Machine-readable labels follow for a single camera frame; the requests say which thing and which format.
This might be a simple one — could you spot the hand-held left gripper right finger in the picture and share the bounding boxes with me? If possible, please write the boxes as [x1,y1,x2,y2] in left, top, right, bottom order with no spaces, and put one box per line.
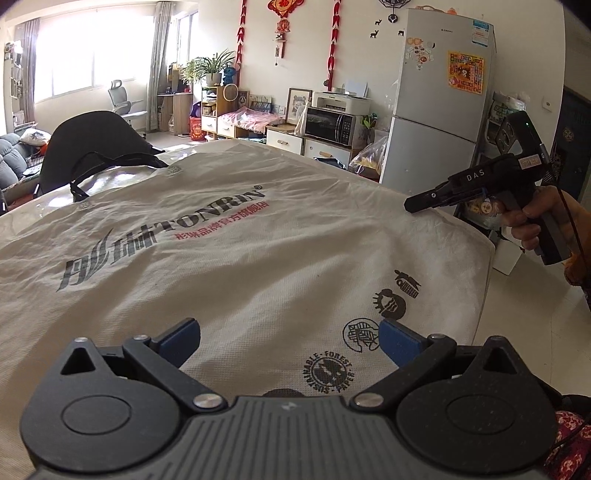
[351,318,527,411]

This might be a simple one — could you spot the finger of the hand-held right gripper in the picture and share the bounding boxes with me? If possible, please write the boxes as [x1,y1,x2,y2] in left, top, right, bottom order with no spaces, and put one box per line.
[405,180,458,214]

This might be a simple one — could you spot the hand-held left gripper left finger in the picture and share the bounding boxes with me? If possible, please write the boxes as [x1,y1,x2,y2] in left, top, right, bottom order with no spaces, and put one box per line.
[54,318,228,411]

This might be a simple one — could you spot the white shopping bag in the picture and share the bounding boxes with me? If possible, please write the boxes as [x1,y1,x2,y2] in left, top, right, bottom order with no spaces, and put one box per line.
[0,138,495,480]

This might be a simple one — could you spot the green white bag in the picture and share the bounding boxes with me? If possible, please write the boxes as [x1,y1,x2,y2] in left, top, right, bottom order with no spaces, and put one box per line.
[489,92,527,125]

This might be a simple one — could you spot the person's right hand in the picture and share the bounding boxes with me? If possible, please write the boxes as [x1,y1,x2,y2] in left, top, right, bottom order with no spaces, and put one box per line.
[501,187,589,252]

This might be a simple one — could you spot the dark door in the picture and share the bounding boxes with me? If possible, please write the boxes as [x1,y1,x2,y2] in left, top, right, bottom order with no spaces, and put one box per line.
[551,88,591,204]

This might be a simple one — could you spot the white refrigerator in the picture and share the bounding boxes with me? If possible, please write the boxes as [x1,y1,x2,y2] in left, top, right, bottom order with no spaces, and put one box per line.
[379,7,497,199]

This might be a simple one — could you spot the orange poster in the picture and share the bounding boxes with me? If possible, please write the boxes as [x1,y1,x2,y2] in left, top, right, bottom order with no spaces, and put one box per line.
[445,51,488,95]

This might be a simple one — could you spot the black microwave oven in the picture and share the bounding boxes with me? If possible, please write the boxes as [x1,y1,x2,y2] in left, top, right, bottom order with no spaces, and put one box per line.
[305,107,356,148]

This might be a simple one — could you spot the white printer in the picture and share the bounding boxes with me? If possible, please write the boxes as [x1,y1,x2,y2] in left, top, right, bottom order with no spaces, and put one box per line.
[311,91,371,116]

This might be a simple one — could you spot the white drawer cabinet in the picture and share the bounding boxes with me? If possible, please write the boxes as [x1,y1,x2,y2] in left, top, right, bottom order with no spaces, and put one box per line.
[265,124,365,160]

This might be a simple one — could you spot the framed bear picture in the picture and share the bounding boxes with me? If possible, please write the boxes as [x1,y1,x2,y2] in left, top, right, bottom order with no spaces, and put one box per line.
[286,88,311,124]

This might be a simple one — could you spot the pink cloth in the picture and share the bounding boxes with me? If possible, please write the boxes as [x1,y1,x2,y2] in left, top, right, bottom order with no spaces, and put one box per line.
[217,106,282,137]

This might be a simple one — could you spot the red floral clothing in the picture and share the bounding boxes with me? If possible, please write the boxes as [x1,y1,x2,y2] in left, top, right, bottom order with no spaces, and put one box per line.
[542,394,591,480]

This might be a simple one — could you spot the black dining chair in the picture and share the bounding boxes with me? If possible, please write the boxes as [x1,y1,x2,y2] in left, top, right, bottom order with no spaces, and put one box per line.
[39,111,167,199]

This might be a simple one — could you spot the red Chinese knot ornament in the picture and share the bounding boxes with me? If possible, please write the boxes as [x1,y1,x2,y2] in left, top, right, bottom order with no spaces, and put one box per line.
[267,0,305,68]

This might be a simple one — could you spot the wooden desk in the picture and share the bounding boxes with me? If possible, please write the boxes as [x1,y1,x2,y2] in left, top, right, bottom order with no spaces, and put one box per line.
[157,90,194,134]

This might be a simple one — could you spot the wooden shelf cabinet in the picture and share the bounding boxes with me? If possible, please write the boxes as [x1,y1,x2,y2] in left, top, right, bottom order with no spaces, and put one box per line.
[201,85,240,139]

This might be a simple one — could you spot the grey office chair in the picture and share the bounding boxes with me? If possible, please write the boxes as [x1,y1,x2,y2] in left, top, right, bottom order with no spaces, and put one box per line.
[107,80,147,134]

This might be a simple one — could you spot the grey sofa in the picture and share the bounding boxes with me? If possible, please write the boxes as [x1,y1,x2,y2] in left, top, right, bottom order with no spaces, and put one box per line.
[0,134,51,195]

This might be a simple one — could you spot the white printed pillow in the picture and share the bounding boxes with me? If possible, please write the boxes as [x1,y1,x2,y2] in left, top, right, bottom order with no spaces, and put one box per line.
[18,128,52,147]

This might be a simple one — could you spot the potted green plant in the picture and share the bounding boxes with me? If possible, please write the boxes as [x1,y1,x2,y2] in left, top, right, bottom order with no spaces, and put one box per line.
[182,50,236,88]

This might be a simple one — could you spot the white bookshelf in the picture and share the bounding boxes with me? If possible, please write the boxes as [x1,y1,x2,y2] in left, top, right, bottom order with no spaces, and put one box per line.
[2,41,24,130]

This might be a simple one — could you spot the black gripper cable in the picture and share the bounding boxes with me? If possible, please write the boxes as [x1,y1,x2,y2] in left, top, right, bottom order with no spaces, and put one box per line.
[541,150,585,266]

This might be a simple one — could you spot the red hanging string decoration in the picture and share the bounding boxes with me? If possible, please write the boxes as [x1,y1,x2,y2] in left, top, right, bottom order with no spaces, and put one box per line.
[325,0,343,84]
[235,0,247,70]

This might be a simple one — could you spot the black antler wall clock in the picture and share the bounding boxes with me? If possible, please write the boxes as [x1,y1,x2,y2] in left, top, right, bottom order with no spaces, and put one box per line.
[379,0,411,24]

